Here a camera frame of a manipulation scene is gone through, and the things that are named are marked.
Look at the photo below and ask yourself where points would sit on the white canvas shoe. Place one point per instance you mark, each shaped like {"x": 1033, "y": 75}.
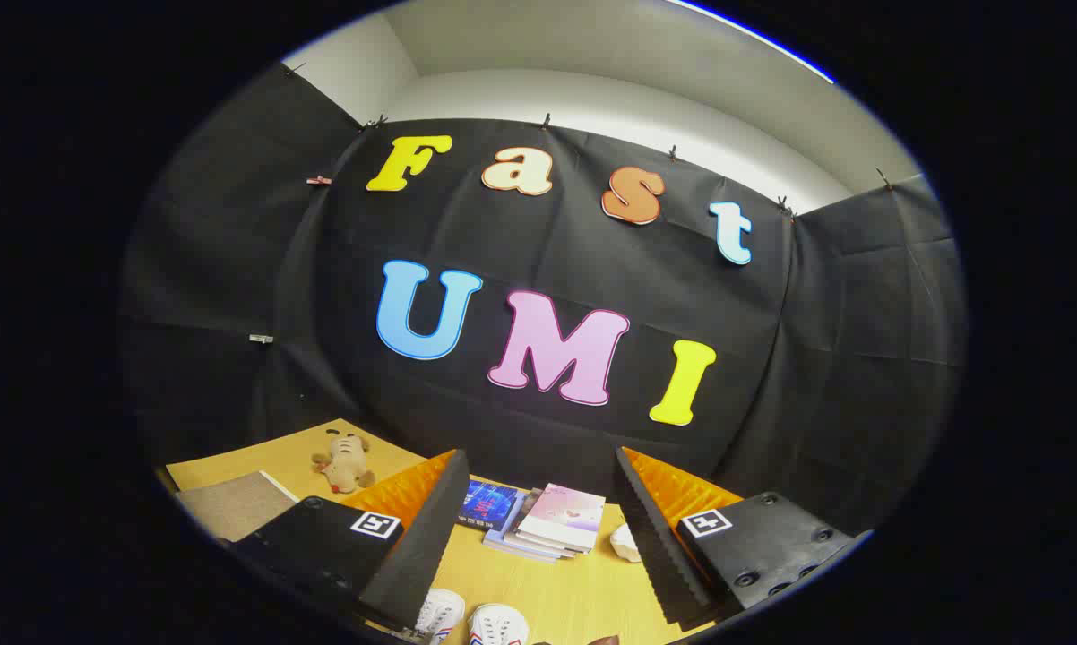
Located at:
{"x": 440, "y": 611}
{"x": 498, "y": 625}

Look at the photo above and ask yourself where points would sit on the pink cover book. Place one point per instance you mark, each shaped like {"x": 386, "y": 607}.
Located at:
{"x": 564, "y": 515}

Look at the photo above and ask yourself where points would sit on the tan plush dog toy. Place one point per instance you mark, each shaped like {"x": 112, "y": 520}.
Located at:
{"x": 346, "y": 461}

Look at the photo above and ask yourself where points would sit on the white plush toy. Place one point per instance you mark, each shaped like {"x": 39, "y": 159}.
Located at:
{"x": 625, "y": 544}

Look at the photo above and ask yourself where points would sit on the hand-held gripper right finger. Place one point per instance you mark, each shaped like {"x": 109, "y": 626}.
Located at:
{"x": 655, "y": 537}

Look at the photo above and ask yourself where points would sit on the row of black clips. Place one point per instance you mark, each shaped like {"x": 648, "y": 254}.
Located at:
{"x": 547, "y": 120}

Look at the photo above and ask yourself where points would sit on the silver metal clip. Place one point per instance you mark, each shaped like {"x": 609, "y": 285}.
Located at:
{"x": 261, "y": 339}

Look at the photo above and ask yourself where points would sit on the beige fabric storage box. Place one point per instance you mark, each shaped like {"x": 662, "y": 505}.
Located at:
{"x": 234, "y": 506}

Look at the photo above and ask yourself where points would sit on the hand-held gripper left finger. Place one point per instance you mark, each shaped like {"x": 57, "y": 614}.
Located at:
{"x": 431, "y": 537}

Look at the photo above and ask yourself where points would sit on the dark blue book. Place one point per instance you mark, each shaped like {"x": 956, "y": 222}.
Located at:
{"x": 489, "y": 503}

